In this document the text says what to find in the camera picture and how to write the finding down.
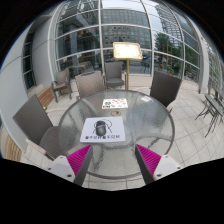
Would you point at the dark brown wicker chair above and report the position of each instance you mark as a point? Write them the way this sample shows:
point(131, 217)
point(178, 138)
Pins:
point(165, 88)

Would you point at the white mouse pad black print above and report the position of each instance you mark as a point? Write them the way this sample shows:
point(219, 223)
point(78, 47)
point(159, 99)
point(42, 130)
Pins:
point(116, 130)

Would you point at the black computer mouse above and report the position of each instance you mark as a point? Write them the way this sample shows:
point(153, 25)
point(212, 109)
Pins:
point(100, 129)

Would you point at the wooden slat bench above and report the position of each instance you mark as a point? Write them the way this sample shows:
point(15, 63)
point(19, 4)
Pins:
point(46, 96)

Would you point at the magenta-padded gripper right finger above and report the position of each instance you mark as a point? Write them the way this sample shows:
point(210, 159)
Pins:
point(158, 163)

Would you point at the colourful picture menu sheet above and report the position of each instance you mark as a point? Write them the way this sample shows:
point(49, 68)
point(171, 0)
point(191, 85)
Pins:
point(115, 103)

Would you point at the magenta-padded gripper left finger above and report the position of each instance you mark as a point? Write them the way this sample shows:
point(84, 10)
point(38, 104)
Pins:
point(68, 165)

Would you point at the grey wicker chair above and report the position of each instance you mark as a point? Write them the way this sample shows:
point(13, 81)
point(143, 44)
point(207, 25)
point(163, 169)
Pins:
point(90, 85)
point(63, 77)
point(114, 72)
point(31, 121)

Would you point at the gold menu stand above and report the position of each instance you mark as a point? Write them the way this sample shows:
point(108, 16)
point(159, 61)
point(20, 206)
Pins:
point(127, 50)

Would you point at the black metal folding table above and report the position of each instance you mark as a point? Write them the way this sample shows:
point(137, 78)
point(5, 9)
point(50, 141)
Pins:
point(211, 110)

